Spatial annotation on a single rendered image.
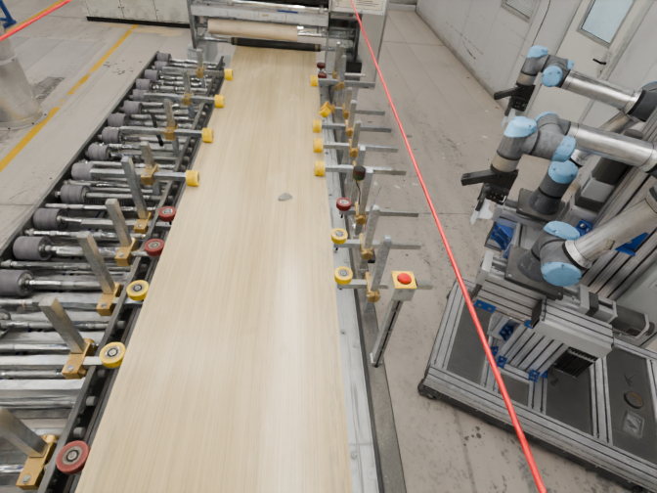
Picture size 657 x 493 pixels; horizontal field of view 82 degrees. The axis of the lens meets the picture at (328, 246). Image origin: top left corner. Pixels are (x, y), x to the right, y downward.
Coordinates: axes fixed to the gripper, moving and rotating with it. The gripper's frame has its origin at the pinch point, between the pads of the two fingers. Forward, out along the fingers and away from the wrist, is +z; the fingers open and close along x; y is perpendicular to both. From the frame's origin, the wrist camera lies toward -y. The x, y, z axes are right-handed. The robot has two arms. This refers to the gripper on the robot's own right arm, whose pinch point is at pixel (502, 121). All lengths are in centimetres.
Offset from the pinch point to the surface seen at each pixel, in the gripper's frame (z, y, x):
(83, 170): 47, -196, -96
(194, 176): 35, -130, -82
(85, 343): 44, -106, -171
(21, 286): 50, -154, -163
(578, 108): 70, 75, 264
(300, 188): 42, -85, -53
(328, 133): 70, -118, 60
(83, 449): 41, -77, -196
